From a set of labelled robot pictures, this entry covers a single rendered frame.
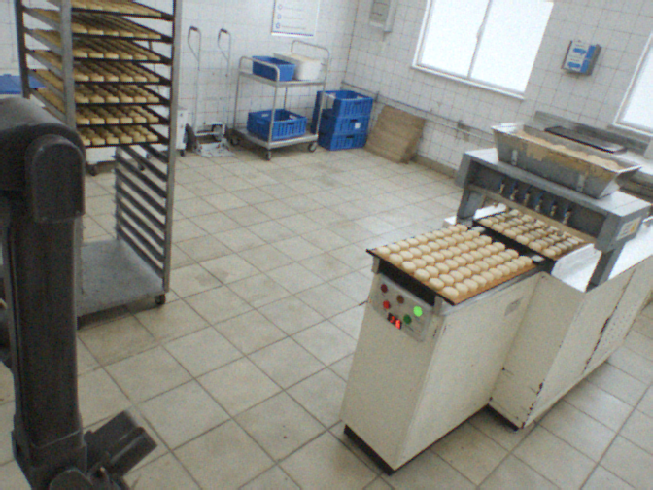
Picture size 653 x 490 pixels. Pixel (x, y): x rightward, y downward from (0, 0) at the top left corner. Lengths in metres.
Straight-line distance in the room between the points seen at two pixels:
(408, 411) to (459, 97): 4.57
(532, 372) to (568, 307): 0.37
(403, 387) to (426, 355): 0.19
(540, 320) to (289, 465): 1.22
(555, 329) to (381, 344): 0.78
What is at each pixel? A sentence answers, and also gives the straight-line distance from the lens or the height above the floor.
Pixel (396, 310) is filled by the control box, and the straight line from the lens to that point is 1.91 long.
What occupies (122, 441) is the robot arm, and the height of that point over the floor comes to 1.21.
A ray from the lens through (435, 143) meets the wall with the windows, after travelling 6.34.
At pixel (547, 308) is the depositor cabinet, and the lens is 2.42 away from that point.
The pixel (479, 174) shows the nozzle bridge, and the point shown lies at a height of 1.09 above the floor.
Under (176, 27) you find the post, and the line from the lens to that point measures 2.50.
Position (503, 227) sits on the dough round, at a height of 0.92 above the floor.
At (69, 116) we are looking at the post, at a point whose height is 1.10.
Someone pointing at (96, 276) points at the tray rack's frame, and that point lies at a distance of 3.07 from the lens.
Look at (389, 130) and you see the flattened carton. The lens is 6.45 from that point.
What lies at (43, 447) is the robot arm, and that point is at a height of 1.27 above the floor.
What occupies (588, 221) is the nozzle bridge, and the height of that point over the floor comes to 1.09.
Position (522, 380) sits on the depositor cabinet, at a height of 0.32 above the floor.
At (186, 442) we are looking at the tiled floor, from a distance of 2.36.
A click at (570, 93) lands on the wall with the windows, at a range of 5.67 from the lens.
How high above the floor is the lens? 1.76
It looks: 26 degrees down
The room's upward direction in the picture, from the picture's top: 11 degrees clockwise
